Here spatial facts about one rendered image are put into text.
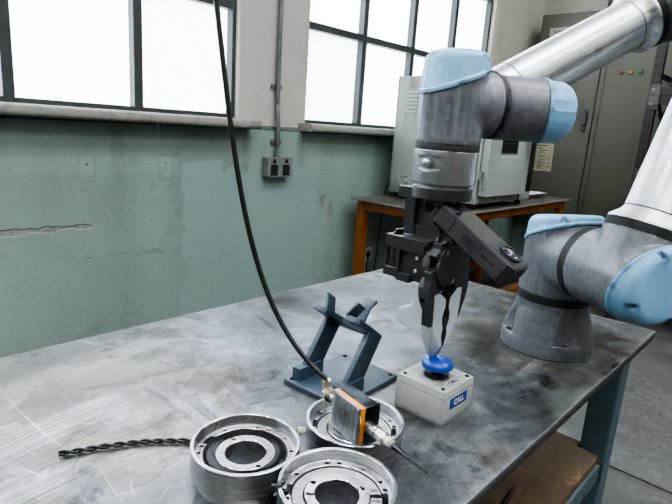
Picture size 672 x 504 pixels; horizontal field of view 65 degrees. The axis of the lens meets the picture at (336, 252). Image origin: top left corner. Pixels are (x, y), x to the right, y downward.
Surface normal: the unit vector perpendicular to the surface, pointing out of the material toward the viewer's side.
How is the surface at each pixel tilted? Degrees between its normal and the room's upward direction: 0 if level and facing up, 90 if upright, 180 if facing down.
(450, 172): 90
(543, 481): 0
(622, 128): 90
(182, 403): 0
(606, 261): 70
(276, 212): 90
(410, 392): 90
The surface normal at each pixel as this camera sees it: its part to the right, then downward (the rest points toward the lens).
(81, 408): 0.07, -0.97
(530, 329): -0.66, -0.18
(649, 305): 0.27, 0.34
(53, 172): 0.73, 0.20
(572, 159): -0.69, 0.12
